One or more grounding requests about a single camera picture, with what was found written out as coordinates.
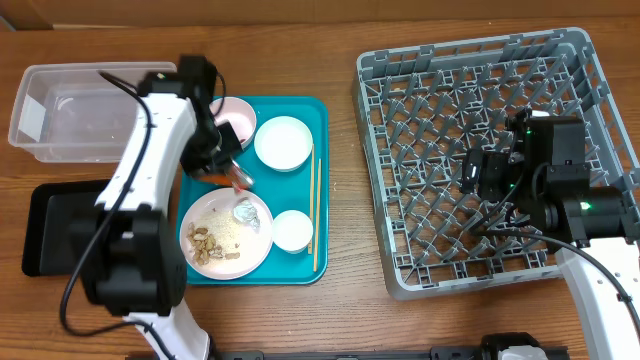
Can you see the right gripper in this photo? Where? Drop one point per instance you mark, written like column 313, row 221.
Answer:
column 494, row 170

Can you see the white bowl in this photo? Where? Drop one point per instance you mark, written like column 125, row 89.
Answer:
column 283, row 143

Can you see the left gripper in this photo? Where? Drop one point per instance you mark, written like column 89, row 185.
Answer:
column 194, row 166

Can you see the wooden chopstick left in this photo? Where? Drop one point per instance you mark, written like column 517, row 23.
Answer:
column 312, row 190

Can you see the orange carrot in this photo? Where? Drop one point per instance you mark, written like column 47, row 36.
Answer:
column 216, row 179

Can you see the clear plastic bin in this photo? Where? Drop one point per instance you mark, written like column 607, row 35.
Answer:
column 67, row 113

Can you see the pink dinner plate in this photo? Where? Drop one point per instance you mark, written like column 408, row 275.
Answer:
column 255, row 245

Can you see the wooden chopstick right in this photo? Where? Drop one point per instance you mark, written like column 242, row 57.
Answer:
column 317, row 215

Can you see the black tray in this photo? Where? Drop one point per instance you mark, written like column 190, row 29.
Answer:
column 47, row 249

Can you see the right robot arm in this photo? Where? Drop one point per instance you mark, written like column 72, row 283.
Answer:
column 591, row 231

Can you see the foil ball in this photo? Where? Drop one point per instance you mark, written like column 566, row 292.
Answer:
column 246, row 213

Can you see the pink bowl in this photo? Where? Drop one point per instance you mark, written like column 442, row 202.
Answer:
column 239, row 114

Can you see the wooden chopstick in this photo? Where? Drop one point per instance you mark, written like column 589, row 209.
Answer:
column 312, row 190
column 317, row 215

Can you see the teal serving tray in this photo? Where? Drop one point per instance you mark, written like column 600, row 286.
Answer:
column 282, row 191

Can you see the white cup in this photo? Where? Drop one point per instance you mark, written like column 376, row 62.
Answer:
column 292, row 231

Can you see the grey dishwasher rack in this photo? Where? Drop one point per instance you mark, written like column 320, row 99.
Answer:
column 421, row 108

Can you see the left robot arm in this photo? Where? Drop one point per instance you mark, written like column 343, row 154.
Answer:
column 129, row 268

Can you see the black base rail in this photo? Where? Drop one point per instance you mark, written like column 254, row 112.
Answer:
column 495, row 346

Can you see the peanuts and rice scraps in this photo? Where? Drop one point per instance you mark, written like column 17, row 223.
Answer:
column 215, row 237

